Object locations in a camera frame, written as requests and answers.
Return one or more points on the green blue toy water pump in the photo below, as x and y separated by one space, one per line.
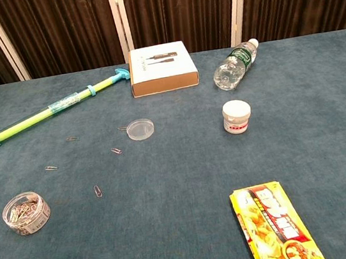
29 119

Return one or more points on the paperclip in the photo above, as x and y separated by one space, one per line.
72 139
51 168
116 151
98 191
122 129

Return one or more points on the small white plastic jar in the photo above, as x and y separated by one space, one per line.
236 117

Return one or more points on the yellow snack package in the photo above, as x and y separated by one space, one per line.
277 227

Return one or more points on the white cardboard product box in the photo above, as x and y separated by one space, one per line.
161 68

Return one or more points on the clear water bottle green label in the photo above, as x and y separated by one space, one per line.
235 66

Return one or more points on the white screen frame post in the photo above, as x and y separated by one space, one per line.
237 4
2 40
119 21

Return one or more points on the clear paperclip container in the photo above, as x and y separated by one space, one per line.
27 214

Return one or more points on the clear round plastic lid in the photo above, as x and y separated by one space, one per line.
140 129

